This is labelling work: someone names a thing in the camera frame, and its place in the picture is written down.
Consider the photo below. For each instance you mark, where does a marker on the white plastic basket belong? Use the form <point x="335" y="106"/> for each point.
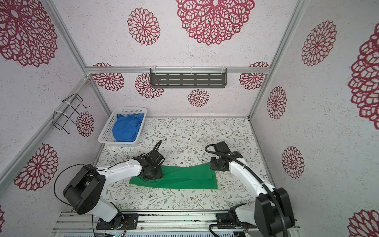
<point x="106" y="135"/>

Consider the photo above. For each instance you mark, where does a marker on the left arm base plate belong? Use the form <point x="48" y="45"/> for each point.
<point x="127" y="221"/>

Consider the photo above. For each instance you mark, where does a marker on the black wire wall rack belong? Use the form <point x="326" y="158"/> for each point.
<point x="61" y="118"/>

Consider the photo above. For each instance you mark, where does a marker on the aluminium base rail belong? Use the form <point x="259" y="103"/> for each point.
<point x="150" y="223"/>

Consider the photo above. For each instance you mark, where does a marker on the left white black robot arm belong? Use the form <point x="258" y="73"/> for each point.
<point x="83" y="193"/>

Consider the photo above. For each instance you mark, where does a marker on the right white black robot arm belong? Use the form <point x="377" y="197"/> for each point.
<point x="272" y="212"/>

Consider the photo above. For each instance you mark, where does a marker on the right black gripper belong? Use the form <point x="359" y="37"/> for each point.
<point x="212" y="164"/>

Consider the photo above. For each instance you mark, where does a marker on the green tank top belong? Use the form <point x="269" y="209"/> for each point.
<point x="186" y="178"/>

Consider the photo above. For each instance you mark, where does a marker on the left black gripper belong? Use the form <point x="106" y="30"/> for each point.
<point x="159" y="175"/>

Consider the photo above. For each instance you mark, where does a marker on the grey slotted wall shelf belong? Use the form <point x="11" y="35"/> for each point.
<point x="188" y="79"/>

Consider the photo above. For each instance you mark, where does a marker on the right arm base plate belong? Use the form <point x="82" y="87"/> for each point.
<point x="226" y="220"/>

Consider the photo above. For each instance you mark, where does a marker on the blue tank top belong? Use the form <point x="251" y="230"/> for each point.
<point x="126" y="128"/>

